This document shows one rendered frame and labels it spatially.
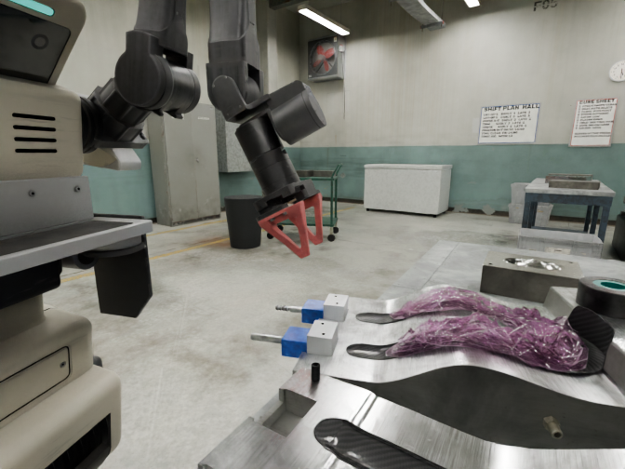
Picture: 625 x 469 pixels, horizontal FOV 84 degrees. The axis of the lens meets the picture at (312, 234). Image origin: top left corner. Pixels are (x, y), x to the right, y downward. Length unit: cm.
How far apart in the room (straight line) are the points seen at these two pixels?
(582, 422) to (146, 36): 71
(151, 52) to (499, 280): 84
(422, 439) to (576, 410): 20
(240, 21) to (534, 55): 709
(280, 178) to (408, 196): 641
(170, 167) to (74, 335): 539
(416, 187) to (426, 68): 240
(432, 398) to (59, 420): 47
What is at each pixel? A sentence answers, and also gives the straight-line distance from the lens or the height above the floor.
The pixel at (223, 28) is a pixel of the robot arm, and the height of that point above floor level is 129.
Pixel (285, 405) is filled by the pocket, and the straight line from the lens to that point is 41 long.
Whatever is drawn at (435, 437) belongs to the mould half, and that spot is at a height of 88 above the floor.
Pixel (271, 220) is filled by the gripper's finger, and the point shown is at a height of 104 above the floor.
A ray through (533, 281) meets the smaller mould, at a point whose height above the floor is 85.
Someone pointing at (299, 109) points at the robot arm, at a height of 119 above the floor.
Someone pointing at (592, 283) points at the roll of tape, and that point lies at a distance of 66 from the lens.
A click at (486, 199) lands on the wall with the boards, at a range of 743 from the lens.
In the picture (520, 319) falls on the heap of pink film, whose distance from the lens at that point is 59.
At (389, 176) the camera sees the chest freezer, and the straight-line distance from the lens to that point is 699.
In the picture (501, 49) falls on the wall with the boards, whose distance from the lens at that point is 759.
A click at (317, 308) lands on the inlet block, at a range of 62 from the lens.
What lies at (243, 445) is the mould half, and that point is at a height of 89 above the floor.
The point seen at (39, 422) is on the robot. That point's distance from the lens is 61.
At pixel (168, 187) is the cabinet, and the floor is 63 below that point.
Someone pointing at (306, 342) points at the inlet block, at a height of 87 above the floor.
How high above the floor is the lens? 113
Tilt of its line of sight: 13 degrees down
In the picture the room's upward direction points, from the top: straight up
